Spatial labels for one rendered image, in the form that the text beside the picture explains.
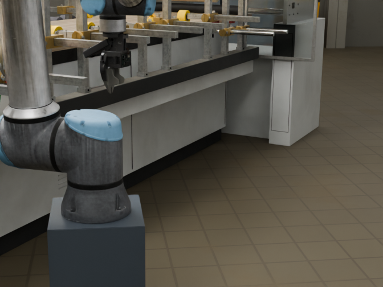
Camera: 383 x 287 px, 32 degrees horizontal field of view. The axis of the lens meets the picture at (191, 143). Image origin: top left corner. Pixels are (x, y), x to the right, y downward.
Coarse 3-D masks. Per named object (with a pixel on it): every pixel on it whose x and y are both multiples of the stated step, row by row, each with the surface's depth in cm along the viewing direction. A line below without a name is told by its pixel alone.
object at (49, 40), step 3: (45, 36) 268; (48, 36) 269; (51, 36) 270; (54, 36) 272; (57, 36) 274; (60, 36) 276; (63, 36) 277; (45, 39) 268; (48, 39) 269; (51, 39) 271; (48, 42) 269; (51, 42) 271; (48, 45) 270; (51, 45) 271; (48, 48) 270
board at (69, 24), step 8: (96, 16) 460; (128, 16) 463; (136, 16) 463; (160, 16) 466; (176, 16) 467; (56, 24) 395; (64, 24) 396; (72, 24) 396; (96, 24) 398; (56, 48) 301; (64, 48) 306
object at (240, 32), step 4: (212, 32) 431; (216, 32) 430; (232, 32) 425; (236, 32) 424; (240, 32) 422; (244, 32) 421; (248, 32) 420; (252, 32) 419; (256, 32) 417; (260, 32) 416; (264, 32) 415; (268, 32) 414; (272, 32) 413
